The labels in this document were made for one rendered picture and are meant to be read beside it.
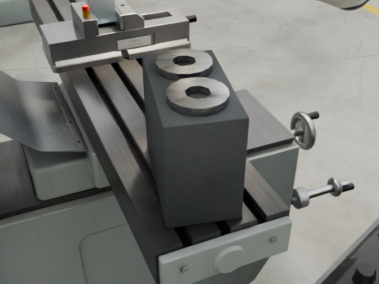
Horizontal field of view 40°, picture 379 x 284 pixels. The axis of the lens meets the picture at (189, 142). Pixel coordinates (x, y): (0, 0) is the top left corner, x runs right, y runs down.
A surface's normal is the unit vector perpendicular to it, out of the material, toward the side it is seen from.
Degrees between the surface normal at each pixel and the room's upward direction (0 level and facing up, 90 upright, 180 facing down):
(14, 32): 0
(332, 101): 0
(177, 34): 90
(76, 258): 90
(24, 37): 0
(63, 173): 90
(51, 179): 90
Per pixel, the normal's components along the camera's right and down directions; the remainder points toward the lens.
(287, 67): 0.00, -0.82
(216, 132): 0.20, 0.57
